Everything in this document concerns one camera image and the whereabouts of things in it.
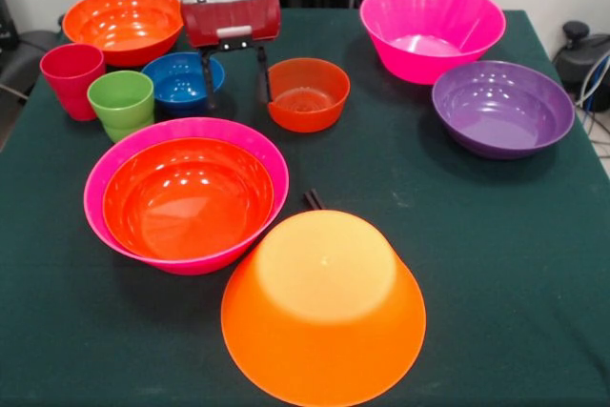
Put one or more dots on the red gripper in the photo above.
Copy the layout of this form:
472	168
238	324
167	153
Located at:
229	18

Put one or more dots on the large pink bowl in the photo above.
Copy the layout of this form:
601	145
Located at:
190	128
429	45

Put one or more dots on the small red-orange bowl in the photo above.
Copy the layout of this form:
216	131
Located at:
310	114

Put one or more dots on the medium red-orange bowl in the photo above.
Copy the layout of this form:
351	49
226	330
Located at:
124	26
186	207

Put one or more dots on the large orange bowl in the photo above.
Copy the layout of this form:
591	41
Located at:
324	321

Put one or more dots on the small blue bowl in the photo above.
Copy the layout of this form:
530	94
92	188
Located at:
176	83

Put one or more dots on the green cup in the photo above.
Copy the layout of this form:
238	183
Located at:
121	102

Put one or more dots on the small black rubber piece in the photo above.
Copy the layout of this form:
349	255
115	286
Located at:
314	199

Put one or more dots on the crimson cup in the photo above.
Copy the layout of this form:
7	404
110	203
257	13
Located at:
71	78

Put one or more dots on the purple bowl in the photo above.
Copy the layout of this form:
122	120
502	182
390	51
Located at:
500	116

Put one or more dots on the dark green tablecloth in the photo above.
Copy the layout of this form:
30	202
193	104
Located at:
476	283

